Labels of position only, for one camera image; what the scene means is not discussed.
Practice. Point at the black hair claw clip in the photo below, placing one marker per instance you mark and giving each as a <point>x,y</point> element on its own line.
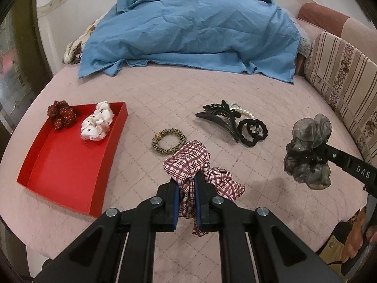
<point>219,117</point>

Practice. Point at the black scrunchie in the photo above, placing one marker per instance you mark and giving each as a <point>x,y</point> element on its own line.
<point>244,138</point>

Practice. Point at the pink quilted bedspread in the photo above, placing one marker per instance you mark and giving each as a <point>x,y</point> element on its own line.
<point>165,94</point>

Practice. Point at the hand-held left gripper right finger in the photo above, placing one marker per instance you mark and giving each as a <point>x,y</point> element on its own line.
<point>198,209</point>

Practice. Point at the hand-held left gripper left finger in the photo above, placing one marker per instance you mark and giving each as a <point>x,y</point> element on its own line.
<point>175,209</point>

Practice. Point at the pink cushion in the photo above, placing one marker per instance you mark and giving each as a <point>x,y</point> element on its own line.
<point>321,16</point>

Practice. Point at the white brown floral cloth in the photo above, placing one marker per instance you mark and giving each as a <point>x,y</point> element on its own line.
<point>75,48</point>

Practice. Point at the grey sheer scrunchie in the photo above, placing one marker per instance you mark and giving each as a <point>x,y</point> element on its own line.
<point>309,153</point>

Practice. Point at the red cardboard tray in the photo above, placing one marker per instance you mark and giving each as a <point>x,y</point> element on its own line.
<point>67,165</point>

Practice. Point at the dark red dotted scrunchie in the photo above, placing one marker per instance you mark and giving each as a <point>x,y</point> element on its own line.
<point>61,115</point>

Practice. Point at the blue cloth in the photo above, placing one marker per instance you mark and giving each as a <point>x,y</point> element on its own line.
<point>188,32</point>

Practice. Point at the red plaid scrunchie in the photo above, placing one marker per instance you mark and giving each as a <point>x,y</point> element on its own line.
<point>188,159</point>

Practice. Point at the striped floral cushion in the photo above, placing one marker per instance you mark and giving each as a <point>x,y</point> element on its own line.
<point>344,73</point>

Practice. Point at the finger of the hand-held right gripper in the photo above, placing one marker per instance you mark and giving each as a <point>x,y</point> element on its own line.
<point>353,167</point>

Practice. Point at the grey patterned pillow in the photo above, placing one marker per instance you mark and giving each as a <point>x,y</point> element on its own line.
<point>304,42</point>

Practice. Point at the white dotted scrunchie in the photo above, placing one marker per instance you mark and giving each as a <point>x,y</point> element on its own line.
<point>97,122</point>

